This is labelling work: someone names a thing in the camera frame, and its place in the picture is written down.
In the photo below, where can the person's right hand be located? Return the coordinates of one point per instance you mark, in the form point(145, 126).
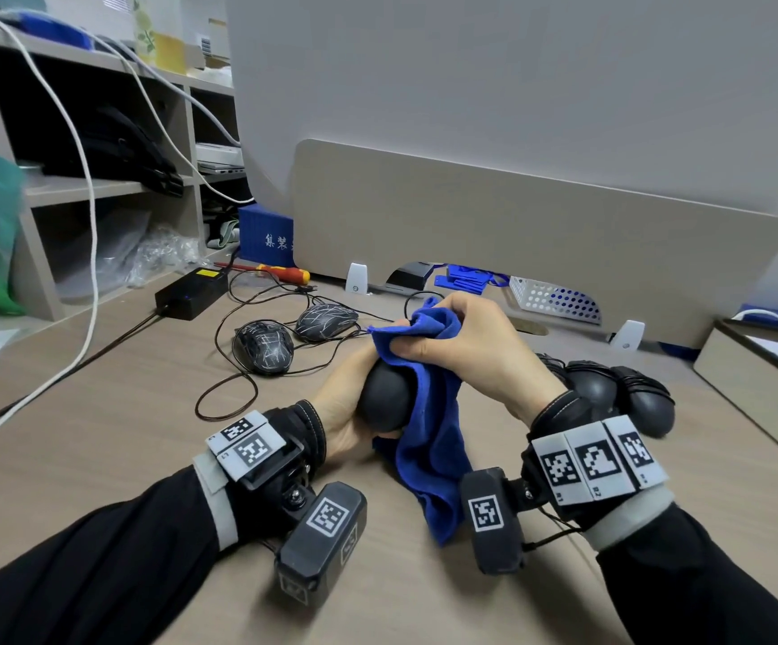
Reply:
point(496, 359)

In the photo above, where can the person's left hand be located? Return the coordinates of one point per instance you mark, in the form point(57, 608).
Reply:
point(338, 409)

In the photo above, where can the person's left thumb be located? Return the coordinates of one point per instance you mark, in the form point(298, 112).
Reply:
point(379, 335)

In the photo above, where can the person's right thumb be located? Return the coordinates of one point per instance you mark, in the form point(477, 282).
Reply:
point(429, 355)

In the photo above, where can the blue microfibre cloth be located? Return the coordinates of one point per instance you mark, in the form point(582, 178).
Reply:
point(436, 429)

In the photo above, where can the person's left forearm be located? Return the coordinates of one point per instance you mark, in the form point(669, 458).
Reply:
point(93, 564)

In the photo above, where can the person's right forearm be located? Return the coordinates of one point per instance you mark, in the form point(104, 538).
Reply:
point(698, 584)

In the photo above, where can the black mouse with white lines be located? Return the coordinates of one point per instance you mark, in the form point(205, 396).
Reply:
point(325, 321)
point(264, 347)

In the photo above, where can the white divider clip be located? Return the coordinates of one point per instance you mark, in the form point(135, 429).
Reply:
point(628, 335)
point(357, 280)

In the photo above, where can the black and white device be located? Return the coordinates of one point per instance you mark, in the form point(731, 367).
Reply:
point(409, 278)

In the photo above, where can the blue plastic parts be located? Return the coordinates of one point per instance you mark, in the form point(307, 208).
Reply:
point(466, 278)

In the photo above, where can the red and yellow screwdriver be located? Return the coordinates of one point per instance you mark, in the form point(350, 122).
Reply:
point(275, 272)

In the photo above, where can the white perforated basket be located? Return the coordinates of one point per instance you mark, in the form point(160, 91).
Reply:
point(554, 300)

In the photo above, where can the blue cardboard box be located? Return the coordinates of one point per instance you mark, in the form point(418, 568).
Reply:
point(264, 238)

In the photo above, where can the beige desk divider panel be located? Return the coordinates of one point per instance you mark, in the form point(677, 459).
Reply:
point(530, 228)

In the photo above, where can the left wrist marker band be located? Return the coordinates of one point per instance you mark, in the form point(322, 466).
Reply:
point(248, 446)

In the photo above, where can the wrist marker band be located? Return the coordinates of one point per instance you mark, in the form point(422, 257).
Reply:
point(594, 463)
point(248, 446)

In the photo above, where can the black power adapter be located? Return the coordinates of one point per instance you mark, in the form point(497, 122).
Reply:
point(191, 292)

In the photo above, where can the right wrist marker band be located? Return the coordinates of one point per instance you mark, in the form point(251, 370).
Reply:
point(594, 463)

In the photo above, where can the clear plastic bags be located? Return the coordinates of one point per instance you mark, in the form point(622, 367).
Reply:
point(160, 255)

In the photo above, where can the white flat device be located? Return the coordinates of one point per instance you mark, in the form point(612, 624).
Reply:
point(219, 157)

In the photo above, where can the black bag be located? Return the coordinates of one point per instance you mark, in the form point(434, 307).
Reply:
point(120, 154)

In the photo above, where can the beige open box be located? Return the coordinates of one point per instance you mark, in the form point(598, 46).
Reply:
point(759, 389)

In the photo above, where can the beige shelf unit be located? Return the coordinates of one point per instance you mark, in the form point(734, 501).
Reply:
point(39, 194)

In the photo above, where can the yellow and white carton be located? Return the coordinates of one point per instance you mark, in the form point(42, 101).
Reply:
point(157, 33)

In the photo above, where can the blue pouch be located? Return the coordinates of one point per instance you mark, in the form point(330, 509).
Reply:
point(46, 30)

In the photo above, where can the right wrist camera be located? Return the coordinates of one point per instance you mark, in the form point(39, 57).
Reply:
point(493, 523)

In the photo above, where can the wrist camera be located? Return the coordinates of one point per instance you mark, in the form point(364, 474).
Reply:
point(493, 523)
point(325, 537)

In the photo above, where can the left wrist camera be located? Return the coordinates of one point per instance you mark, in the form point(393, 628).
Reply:
point(325, 537)

